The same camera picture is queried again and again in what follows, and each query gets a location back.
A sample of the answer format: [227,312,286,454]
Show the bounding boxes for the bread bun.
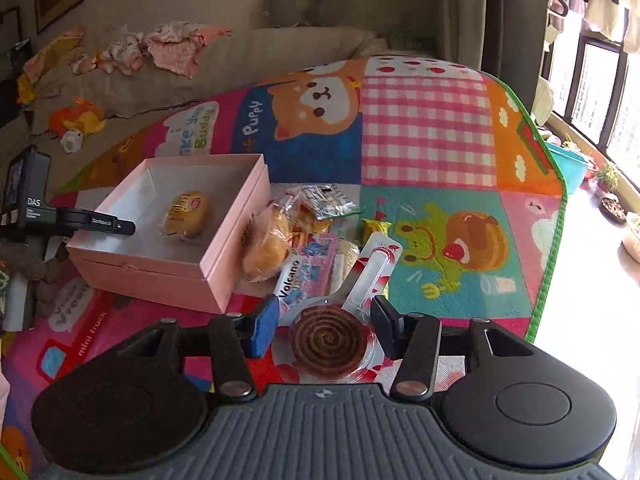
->
[241,200,296,283]

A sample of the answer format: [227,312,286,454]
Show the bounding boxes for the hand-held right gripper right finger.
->
[371,295,531,402]

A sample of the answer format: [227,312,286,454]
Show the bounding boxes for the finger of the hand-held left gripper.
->
[82,212,137,236]

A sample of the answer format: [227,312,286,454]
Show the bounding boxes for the brown swirl lollipop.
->
[276,234,405,386]

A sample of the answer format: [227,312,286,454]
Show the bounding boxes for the silver and green snack packet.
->
[287,184,362,221]

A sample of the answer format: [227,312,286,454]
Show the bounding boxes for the grey curtain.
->
[435,0,551,91]

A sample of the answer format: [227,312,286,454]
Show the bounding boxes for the orange plush toy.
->
[48,97,107,155]

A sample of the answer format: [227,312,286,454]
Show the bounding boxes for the small framed picture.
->
[0,6,23,53]

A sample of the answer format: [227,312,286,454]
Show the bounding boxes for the pink candy package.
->
[276,232,351,311]

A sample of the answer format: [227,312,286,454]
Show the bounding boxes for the red snack packet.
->
[291,214,326,248]

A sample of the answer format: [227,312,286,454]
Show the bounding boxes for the brown fuzzy cloth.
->
[0,239,63,318]

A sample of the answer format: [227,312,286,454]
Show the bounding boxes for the dark plant bowl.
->
[600,195,628,224]

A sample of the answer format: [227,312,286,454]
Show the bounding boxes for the yellow cake packet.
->
[160,190,210,238]

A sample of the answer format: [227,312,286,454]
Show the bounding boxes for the pink cardboard box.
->
[66,153,271,314]

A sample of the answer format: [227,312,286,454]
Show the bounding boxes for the green bag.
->
[387,30,432,57]

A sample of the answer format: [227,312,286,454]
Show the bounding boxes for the yellow and pink cloth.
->
[17,25,86,106]

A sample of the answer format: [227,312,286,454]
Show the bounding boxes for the yellow candy bar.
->
[361,212,393,241]

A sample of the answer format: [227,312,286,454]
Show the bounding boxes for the pale plant bowl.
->
[621,210,640,263]

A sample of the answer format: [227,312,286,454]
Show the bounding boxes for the small potted plant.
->
[597,162,621,194]

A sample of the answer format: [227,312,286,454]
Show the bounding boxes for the dark window frame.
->
[550,30,640,161]

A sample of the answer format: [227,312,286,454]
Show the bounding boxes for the colourful cartoon play mat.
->
[0,55,568,480]

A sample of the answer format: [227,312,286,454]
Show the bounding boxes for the white and pink baby clothes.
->
[70,30,151,77]

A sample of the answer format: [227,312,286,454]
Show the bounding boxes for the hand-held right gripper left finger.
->
[120,294,280,403]

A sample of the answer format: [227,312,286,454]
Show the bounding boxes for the teal plastic basin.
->
[544,140,592,196]

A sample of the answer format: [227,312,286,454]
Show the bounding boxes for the cereal bar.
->
[334,237,364,281]

